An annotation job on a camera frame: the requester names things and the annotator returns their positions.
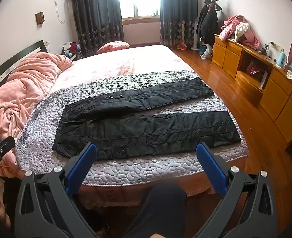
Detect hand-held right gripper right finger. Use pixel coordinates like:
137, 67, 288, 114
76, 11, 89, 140
195, 142, 278, 238

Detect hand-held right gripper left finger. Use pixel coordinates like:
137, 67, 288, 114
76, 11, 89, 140
14, 142, 99, 238

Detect black pants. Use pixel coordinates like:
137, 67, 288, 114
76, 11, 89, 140
51, 76, 242, 161

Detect pink fleece blanket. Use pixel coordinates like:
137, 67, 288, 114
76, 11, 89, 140
0, 53, 73, 177

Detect person's leg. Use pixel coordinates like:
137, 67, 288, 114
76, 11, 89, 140
122, 182, 187, 238

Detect grey quilted bedspread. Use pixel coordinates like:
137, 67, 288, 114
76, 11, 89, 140
14, 69, 249, 188

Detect long wooden cabinet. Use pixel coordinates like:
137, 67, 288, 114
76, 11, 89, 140
212, 33, 292, 145

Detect pink bag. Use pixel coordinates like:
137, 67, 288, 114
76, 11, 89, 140
246, 60, 266, 76

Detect cluttered nightstand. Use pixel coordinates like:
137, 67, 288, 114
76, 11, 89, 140
62, 41, 84, 61

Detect bed with pink sheet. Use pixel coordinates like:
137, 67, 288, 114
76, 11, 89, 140
45, 45, 248, 212

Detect pink pillow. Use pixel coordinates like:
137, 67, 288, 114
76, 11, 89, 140
96, 41, 131, 54

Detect yellow broom with dustpan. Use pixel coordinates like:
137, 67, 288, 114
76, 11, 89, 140
177, 20, 187, 50

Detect light blue kettle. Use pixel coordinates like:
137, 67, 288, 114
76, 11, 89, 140
274, 51, 289, 68

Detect white tower fan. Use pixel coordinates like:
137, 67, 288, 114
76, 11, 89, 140
191, 19, 202, 50

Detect white power strip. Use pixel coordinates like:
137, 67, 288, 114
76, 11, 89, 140
270, 42, 284, 52

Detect pile of pink clothes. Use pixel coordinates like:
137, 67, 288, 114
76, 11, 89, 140
219, 15, 261, 49

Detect dark hanging coats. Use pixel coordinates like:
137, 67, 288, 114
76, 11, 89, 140
199, 4, 220, 47

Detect dark patterned curtain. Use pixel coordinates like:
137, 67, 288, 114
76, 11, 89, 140
70, 0, 125, 57
159, 0, 201, 49

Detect brown wall plaque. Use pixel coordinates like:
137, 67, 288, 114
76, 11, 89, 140
35, 11, 45, 26

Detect white wall cable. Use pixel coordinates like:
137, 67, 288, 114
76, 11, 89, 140
54, 0, 73, 26

